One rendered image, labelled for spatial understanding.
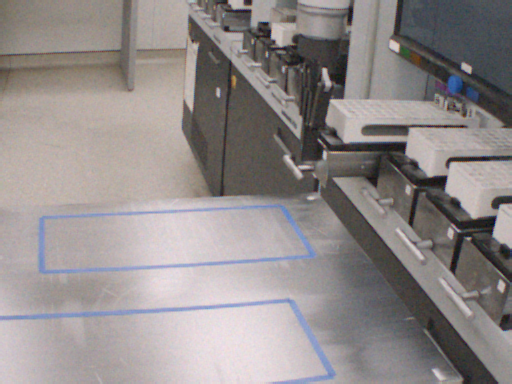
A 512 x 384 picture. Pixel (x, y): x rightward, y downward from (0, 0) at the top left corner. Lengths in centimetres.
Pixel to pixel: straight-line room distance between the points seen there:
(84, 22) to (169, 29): 60
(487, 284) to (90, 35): 403
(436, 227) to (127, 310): 53
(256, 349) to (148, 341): 11
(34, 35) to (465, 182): 395
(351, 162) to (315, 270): 44
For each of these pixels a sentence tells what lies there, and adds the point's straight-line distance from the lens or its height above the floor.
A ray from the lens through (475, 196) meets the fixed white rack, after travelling 106.
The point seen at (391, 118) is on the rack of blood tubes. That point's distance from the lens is 129.
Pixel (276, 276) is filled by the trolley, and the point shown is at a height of 82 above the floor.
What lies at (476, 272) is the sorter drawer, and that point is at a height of 78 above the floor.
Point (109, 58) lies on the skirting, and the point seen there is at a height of 4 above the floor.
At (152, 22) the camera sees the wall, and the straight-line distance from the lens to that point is 477.
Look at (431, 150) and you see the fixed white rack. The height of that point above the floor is 86.
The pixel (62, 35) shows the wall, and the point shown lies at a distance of 475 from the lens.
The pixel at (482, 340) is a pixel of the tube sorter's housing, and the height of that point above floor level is 70.
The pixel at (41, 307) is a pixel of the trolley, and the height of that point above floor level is 82.
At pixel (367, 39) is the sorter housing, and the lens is 153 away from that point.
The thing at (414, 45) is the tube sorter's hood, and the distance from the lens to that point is 131.
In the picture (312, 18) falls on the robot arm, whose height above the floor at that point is 104.
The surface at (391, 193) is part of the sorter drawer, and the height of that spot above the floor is 76.
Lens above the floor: 126
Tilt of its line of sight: 25 degrees down
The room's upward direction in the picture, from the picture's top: 5 degrees clockwise
